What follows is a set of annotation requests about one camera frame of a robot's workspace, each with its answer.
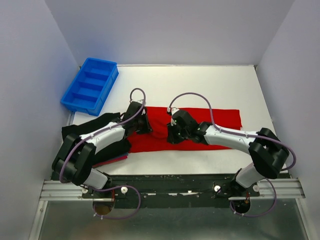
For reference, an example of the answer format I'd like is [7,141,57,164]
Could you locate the blue plastic bin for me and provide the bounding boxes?
[60,57,119,116]

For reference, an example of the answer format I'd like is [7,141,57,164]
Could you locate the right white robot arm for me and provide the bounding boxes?
[167,108,290,197]

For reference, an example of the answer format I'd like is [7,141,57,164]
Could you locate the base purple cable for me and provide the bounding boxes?
[229,177,278,218]
[92,185,143,221]

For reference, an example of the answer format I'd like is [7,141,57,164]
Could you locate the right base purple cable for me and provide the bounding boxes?
[229,177,278,218]

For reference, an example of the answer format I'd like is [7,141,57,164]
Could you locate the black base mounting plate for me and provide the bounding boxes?
[83,174,259,209]

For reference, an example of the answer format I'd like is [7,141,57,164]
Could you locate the aluminium extrusion rail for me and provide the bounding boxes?
[39,178,306,201]

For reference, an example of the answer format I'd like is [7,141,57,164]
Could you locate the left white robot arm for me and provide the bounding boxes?
[51,101,152,189]

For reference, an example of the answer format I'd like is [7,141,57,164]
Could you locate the black folded t shirt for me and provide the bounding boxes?
[61,112,132,165]

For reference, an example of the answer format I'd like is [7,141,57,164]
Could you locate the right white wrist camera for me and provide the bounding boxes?
[166,107,180,116]

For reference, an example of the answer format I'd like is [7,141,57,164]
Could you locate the red t shirt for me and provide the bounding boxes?
[127,106,242,153]

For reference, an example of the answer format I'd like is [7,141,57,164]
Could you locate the folded coloured shirts stack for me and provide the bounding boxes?
[92,152,129,168]

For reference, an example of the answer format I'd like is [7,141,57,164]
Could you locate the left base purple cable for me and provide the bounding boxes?
[92,185,143,221]

